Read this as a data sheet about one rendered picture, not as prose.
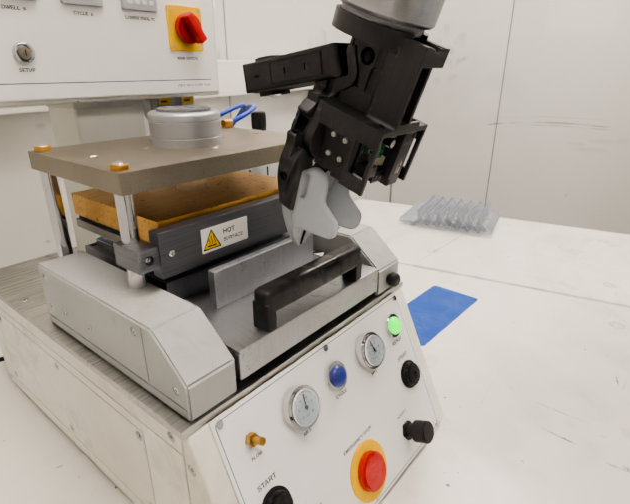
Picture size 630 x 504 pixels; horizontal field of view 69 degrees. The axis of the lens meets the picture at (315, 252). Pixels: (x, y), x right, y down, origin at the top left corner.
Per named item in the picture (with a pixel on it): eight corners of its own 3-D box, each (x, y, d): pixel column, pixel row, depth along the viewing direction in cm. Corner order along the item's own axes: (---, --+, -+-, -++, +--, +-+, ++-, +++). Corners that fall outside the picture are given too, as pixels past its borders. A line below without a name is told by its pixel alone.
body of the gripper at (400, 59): (354, 205, 35) (415, 41, 29) (276, 155, 39) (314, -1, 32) (403, 186, 41) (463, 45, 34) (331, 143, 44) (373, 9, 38)
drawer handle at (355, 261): (252, 326, 42) (250, 287, 41) (347, 273, 53) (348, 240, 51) (268, 334, 41) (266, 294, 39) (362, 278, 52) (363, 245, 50)
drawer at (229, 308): (79, 291, 57) (66, 232, 54) (217, 242, 73) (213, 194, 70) (242, 388, 40) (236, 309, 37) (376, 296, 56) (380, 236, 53)
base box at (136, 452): (11, 384, 69) (-21, 280, 62) (209, 294, 96) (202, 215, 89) (267, 647, 38) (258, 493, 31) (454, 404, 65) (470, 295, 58)
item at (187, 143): (23, 221, 55) (-6, 108, 50) (222, 176, 77) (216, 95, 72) (134, 274, 41) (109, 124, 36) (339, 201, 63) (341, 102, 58)
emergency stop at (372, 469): (359, 498, 48) (347, 464, 48) (379, 474, 51) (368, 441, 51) (371, 501, 47) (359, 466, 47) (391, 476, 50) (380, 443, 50)
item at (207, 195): (77, 226, 53) (60, 143, 50) (223, 189, 69) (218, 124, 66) (164, 263, 43) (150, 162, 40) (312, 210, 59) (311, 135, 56)
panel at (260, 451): (284, 622, 39) (207, 423, 37) (438, 423, 60) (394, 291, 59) (300, 632, 37) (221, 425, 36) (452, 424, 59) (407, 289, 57)
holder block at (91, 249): (88, 264, 55) (84, 244, 54) (217, 223, 70) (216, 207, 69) (169, 306, 46) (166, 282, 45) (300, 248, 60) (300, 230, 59)
